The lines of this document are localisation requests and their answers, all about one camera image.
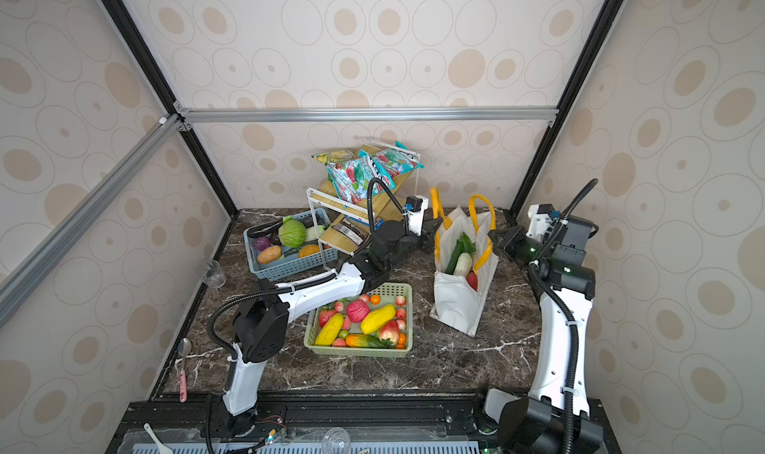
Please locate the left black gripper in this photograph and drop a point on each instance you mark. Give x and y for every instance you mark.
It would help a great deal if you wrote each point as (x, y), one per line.
(425, 240)

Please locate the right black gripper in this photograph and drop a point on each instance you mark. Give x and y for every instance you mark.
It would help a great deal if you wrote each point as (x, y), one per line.
(518, 236)

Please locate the green cucumber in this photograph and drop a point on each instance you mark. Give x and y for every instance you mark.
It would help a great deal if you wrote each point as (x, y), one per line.
(452, 261)

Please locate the white radish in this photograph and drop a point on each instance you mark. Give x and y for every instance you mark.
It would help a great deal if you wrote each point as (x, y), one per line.
(463, 265)

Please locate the leafy green vegetable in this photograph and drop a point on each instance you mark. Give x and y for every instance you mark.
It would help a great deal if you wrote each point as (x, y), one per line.
(465, 245)

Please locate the white grocery tote bag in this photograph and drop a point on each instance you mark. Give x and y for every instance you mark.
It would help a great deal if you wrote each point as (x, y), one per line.
(455, 303)

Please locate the green plastic fruit basket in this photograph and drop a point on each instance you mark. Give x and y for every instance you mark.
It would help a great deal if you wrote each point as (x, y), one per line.
(398, 294)

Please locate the red pepper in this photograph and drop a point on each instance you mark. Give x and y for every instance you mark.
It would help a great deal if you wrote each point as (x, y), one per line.
(472, 281)

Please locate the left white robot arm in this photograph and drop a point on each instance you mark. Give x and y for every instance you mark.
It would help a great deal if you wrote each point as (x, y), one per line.
(252, 328)

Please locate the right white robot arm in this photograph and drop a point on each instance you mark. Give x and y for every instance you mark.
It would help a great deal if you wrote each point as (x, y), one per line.
(562, 346)

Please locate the teal pink snack bag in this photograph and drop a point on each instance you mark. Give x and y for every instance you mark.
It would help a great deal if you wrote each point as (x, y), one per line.
(397, 161)

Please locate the yellow green snack bag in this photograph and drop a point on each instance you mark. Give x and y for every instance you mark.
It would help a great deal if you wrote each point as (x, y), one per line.
(335, 156)

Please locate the dark snack bar packet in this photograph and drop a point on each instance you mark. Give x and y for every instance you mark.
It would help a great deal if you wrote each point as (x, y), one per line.
(351, 232)

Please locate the green cabbage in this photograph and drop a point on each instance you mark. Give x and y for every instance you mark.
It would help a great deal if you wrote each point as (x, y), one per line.
(292, 233)

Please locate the green orange papaya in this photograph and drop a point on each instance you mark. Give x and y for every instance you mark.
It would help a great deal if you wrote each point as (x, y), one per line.
(366, 341)

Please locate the blue plastic vegetable basket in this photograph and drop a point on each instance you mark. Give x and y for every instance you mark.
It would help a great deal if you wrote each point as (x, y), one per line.
(291, 263)

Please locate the orange brown potato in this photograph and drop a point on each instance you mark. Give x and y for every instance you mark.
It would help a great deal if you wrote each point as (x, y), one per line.
(269, 255)

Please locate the purple round vegetable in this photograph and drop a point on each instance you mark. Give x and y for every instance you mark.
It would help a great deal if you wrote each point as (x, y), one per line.
(261, 244)

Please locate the clear plastic cup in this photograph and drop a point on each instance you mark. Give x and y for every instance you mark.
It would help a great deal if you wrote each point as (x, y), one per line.
(211, 274)

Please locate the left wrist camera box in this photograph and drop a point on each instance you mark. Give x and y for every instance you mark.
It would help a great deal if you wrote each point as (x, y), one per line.
(414, 212)

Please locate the white wire wooden shelf rack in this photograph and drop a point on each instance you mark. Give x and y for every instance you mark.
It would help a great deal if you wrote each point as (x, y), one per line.
(380, 204)

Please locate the metal spoon pink handle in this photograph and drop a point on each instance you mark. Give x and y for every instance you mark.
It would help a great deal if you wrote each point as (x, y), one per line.
(183, 351)

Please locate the horizontal aluminium frame bar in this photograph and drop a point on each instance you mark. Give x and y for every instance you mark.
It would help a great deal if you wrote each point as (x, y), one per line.
(369, 114)

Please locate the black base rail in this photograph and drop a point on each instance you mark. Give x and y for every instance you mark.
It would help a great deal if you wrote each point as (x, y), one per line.
(411, 421)

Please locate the diagonal aluminium frame bar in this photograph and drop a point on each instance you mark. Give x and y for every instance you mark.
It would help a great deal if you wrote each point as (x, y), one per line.
(23, 282)

